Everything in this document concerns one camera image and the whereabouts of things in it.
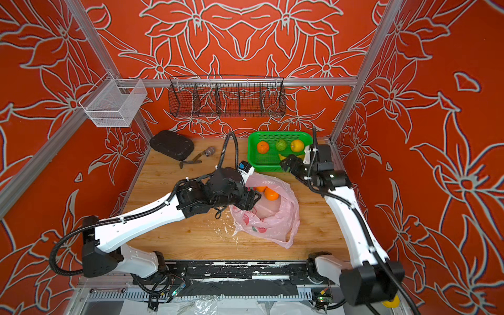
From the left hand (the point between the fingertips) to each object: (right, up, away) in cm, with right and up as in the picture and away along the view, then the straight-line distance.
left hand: (255, 190), depth 67 cm
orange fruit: (+6, +17, +43) cm, 46 cm away
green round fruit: (+16, +18, +42) cm, 48 cm away
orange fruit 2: (+7, -6, +21) cm, 23 cm away
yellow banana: (+16, +11, +41) cm, 45 cm away
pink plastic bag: (+9, -16, +14) cm, 23 cm away
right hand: (+12, +9, +8) cm, 17 cm away
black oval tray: (-47, +19, +43) cm, 67 cm away
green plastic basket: (+25, +20, +43) cm, 54 cm away
